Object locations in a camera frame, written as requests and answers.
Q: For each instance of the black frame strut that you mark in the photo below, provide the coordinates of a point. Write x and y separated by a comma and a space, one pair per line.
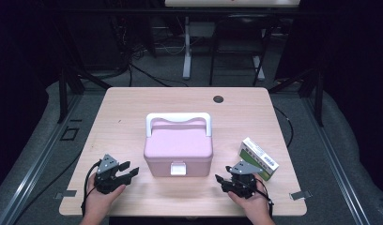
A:
319, 97
63, 93

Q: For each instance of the person's left hand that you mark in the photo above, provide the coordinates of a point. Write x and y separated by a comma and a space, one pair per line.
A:
99, 203

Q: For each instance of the metal floor rail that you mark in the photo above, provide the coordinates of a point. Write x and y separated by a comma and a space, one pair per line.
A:
340, 168
33, 175

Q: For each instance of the white desk top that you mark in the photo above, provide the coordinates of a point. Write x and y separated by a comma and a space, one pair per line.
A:
232, 2

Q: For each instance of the white box under desk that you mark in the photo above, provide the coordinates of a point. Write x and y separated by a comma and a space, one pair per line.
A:
202, 29

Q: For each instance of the grey tape strip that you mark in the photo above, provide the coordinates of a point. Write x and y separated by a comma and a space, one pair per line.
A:
300, 195
66, 194

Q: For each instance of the white desk leg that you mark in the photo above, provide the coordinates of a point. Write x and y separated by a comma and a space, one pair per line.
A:
259, 70
187, 53

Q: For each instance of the person's right hand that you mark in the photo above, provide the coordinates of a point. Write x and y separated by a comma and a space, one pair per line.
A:
257, 206

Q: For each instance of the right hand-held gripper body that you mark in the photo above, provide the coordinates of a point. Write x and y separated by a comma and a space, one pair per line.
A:
242, 184

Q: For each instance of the black chair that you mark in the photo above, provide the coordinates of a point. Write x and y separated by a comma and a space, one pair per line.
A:
239, 25

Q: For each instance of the green white medicine box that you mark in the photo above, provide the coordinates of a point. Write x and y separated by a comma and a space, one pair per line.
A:
258, 156

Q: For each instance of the pink storage box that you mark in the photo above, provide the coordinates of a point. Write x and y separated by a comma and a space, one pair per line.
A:
178, 146

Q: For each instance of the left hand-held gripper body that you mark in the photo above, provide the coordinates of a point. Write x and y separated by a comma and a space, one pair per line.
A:
106, 179

